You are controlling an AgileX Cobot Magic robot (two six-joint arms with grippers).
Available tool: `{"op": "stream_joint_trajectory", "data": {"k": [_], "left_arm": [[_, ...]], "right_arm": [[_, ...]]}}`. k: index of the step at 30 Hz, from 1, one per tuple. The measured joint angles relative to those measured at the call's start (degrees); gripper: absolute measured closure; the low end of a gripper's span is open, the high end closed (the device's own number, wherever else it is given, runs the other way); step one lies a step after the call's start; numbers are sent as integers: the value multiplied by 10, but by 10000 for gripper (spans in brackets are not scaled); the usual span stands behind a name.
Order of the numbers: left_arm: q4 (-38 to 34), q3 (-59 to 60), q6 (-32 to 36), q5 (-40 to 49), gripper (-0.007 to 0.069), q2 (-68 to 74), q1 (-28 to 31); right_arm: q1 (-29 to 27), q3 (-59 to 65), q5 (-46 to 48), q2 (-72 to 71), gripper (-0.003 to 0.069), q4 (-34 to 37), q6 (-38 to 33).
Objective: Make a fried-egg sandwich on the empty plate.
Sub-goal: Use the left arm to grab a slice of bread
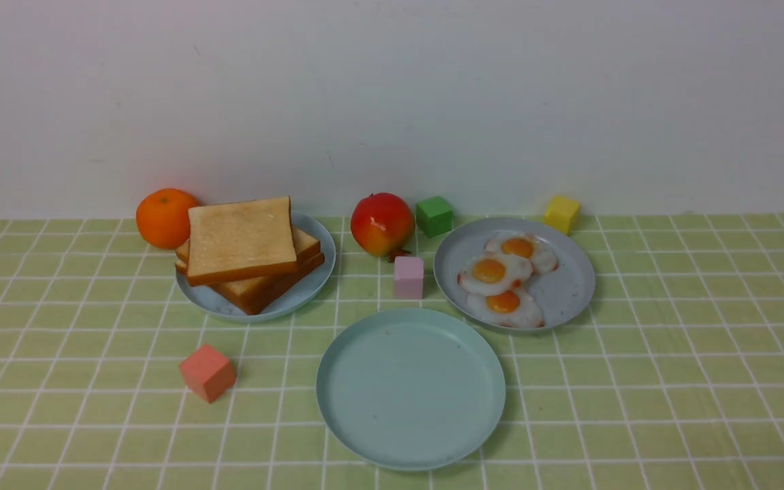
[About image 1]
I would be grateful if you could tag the fried egg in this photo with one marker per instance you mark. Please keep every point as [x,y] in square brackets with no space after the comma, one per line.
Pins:
[515,309]
[528,246]
[492,274]

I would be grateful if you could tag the toast slice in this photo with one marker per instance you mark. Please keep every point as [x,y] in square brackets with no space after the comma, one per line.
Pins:
[251,307]
[239,241]
[309,256]

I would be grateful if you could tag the red yellow pomegranate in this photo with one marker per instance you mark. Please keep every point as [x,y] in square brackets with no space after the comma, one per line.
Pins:
[382,224]

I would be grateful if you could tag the pink cube block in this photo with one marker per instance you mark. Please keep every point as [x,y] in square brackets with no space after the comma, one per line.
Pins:
[409,277]

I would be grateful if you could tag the green cube block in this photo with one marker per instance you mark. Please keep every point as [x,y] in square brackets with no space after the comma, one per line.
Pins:
[434,216]

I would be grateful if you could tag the empty light blue plate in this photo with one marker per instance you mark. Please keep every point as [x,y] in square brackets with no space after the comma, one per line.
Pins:
[410,390]

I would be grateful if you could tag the yellow cube block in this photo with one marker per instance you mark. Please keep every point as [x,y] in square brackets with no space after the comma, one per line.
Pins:
[562,213]

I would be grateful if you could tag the grey plate with eggs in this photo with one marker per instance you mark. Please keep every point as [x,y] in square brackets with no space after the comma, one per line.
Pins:
[562,294]

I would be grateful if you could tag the blue plate under bread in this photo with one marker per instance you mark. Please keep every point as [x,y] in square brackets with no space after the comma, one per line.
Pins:
[299,294]

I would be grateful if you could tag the salmon red cube block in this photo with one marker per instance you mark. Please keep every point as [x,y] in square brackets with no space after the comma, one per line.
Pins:
[208,373]

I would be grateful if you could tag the orange mandarin fruit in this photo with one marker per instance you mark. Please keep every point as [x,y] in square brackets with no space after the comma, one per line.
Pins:
[162,217]

